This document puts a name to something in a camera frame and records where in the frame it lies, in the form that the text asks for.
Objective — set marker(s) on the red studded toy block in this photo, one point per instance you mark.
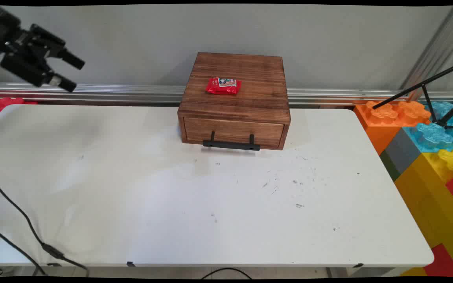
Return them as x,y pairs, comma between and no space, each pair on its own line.
2,105

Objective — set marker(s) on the red snack packet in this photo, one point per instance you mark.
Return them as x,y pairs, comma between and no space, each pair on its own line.
223,85

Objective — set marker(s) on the brown wooden drawer box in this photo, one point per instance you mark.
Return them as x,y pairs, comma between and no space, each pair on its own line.
236,84

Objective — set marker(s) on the orange toy building block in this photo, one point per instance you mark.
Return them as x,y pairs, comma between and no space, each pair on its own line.
383,118

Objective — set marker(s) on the green toy building block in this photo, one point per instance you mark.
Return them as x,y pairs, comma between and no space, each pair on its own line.
389,165

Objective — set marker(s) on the grey toy building block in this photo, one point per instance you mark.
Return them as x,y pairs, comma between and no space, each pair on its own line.
401,151

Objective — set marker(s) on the black tripod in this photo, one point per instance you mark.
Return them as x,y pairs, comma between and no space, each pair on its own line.
427,80

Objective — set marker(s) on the cyan toy building block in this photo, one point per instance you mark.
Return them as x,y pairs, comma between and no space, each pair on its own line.
435,133

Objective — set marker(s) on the large yellow building block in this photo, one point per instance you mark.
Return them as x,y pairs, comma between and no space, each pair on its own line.
427,200

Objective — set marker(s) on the small yellow studded block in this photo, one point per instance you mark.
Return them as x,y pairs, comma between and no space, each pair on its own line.
450,161

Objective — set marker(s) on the red block at floor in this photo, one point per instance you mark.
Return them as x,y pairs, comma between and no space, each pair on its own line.
444,261

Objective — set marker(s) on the aluminium rail along wall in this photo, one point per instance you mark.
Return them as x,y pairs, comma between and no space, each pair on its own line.
132,93

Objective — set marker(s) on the aluminium profile post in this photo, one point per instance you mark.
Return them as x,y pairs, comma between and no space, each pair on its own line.
433,49

